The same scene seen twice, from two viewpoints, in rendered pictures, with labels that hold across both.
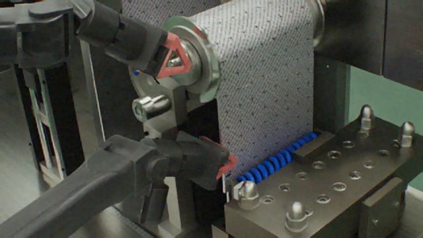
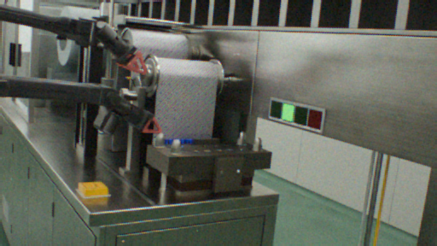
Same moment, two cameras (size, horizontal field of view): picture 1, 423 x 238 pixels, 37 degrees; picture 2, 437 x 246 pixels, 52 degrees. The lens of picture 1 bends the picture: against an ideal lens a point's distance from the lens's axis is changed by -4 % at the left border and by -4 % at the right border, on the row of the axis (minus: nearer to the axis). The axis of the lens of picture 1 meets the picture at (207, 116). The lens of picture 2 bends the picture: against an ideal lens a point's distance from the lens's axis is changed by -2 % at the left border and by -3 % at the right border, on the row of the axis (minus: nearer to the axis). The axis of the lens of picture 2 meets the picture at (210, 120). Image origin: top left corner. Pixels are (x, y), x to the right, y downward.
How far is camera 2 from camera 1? 78 cm
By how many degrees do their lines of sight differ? 23
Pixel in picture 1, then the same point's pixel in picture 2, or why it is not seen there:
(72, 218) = (64, 90)
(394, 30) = (257, 87)
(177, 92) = (141, 90)
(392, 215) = (235, 178)
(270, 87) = (187, 101)
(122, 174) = (94, 89)
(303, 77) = (207, 105)
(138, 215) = (100, 123)
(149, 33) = (129, 48)
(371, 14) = (248, 81)
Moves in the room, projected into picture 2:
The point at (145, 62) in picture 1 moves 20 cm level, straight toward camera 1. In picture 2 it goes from (123, 56) to (106, 57)
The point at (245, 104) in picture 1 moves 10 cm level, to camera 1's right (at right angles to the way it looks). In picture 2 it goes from (171, 102) to (200, 106)
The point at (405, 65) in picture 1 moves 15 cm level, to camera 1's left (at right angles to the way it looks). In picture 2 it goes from (259, 106) to (217, 101)
